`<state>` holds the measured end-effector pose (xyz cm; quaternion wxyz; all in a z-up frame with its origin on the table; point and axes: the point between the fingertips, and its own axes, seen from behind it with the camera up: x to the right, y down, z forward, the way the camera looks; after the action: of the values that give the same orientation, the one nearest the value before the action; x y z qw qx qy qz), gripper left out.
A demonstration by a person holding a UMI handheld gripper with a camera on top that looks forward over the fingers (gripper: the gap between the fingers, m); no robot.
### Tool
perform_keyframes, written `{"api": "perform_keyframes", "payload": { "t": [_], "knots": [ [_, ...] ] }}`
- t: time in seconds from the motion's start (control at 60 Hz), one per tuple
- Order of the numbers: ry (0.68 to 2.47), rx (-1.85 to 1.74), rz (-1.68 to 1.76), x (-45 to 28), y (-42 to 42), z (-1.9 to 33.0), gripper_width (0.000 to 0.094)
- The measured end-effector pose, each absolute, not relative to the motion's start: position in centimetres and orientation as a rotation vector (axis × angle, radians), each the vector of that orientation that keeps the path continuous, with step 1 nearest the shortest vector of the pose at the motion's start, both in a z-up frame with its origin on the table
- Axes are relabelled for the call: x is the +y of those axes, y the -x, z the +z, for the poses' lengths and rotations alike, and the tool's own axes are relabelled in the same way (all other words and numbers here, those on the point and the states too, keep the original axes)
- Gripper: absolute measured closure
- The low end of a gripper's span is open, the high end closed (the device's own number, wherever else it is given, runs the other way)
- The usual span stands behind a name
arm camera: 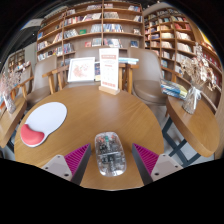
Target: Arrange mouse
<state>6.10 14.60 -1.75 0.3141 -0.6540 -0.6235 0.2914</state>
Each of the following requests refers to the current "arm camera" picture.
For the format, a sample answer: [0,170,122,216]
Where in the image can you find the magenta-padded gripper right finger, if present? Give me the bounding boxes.
[131,143,184,186]

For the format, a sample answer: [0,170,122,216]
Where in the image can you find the stack of colourful books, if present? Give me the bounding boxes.
[159,78,189,100]

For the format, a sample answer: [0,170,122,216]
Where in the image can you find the transparent computer mouse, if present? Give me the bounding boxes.
[94,131,128,177]

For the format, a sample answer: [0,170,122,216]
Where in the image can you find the thin blue books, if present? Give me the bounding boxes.
[118,57,140,65]

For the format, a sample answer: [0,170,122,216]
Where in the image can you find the round wooden side table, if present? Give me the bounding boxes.
[0,96,28,158]
[162,94,221,168]

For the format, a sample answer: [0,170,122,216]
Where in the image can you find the white sign in wooden stand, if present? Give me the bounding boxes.
[98,47,121,96]

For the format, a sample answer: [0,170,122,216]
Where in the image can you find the small distant bookshelf unit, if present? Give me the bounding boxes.
[7,49,27,73]

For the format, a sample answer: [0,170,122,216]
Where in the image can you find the white mouse pad red rest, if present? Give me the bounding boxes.
[20,101,68,148]

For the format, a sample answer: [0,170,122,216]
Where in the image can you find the glass vase with dried flowers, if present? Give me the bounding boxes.
[0,71,22,114]
[179,42,218,115]

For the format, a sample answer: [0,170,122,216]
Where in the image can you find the white hanging ceiling sign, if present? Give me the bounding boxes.
[23,18,44,29]

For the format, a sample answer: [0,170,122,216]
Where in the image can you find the wide wooden bookshelf unit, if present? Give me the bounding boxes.
[35,0,145,66]

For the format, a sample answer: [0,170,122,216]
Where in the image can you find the brown wooden armchair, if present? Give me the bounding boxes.
[42,46,139,94]
[14,54,68,109]
[128,47,181,106]

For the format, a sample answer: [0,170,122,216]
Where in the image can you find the dark cover book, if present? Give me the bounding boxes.
[94,61,102,82]

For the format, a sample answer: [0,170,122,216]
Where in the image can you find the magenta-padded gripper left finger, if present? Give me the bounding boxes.
[41,143,92,186]

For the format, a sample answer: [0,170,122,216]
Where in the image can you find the curved wooden bookshelf unit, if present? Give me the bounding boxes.
[143,6,224,159]

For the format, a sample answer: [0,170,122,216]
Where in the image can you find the white framed picture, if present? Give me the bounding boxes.
[67,56,96,83]

